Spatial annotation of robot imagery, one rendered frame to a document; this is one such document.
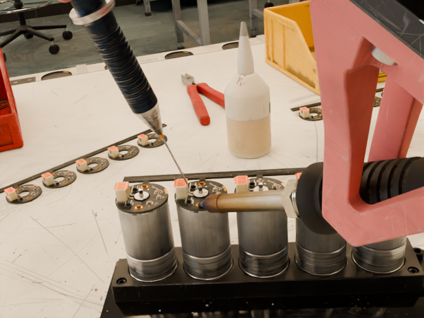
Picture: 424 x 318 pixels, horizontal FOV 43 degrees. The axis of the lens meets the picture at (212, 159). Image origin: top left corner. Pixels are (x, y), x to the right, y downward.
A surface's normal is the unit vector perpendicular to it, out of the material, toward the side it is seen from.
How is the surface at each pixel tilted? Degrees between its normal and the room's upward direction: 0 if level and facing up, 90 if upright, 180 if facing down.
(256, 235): 90
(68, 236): 0
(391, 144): 87
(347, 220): 98
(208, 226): 90
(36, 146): 0
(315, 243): 90
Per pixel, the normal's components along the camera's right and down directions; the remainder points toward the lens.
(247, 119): -0.02, 0.48
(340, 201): -0.76, 0.48
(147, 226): 0.26, 0.44
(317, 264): -0.25, 0.48
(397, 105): -0.71, 0.34
